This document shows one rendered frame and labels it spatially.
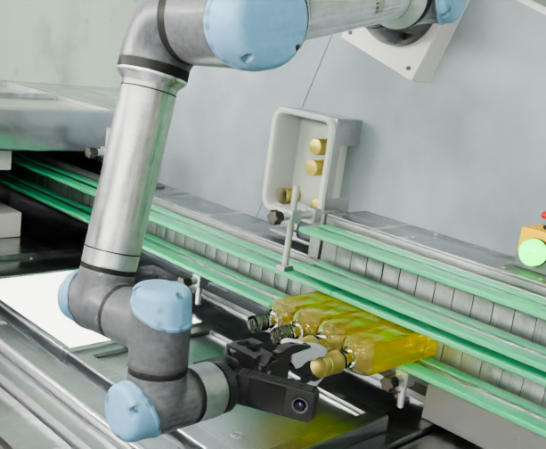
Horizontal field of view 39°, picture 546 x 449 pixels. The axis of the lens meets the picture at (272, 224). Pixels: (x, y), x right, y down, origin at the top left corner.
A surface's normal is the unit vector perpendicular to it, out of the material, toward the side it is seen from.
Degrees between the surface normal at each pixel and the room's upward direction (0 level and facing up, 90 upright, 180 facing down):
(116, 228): 49
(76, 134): 90
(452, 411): 0
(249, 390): 31
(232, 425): 90
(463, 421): 0
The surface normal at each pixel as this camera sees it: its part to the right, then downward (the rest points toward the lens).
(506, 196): -0.71, 0.07
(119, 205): 0.07, 0.04
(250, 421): 0.14, -0.97
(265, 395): -0.24, 0.14
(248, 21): 0.65, 0.22
